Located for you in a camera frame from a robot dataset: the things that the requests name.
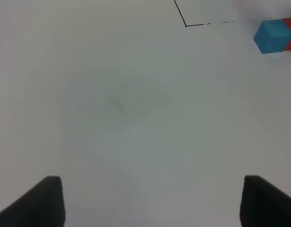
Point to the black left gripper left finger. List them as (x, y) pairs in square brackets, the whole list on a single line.
[(41, 206)]

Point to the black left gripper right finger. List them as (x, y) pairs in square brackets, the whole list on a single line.
[(263, 204)]

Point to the blue block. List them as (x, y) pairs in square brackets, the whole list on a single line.
[(272, 36)]

